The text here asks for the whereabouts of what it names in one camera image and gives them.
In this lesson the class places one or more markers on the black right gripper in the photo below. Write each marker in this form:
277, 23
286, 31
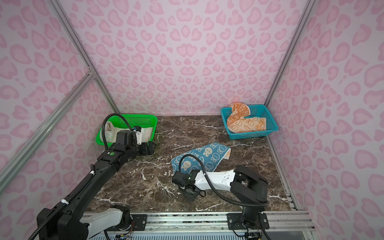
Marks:
190, 198

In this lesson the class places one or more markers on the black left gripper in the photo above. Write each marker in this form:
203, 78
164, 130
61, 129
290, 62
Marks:
151, 148

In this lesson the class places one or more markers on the pastel striped animal towel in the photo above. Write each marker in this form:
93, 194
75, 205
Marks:
111, 133

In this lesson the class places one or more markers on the blue patterned towel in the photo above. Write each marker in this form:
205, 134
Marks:
210, 155

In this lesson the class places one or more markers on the orange patterned towel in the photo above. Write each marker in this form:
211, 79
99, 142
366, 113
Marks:
240, 121

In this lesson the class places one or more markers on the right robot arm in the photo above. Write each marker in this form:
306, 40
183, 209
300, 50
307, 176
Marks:
250, 189

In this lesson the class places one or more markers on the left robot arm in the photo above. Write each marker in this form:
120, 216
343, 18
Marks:
63, 221

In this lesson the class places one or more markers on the green plastic basket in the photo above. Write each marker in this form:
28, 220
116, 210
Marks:
144, 121

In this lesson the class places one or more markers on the teal plastic basket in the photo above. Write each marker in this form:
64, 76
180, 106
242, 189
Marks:
260, 111

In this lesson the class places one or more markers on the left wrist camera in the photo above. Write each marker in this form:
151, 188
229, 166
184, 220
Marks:
139, 135

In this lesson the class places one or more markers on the aluminium frame diagonal bar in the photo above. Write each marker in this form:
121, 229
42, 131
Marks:
19, 160

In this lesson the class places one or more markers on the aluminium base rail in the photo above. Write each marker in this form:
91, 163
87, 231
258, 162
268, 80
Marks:
282, 225

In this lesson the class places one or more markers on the aluminium frame corner post left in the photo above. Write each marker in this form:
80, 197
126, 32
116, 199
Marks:
79, 46

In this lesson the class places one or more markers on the aluminium frame corner post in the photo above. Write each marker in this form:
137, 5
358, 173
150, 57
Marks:
307, 13
79, 46

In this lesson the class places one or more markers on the aluminium frame corner post right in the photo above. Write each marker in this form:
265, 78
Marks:
307, 13

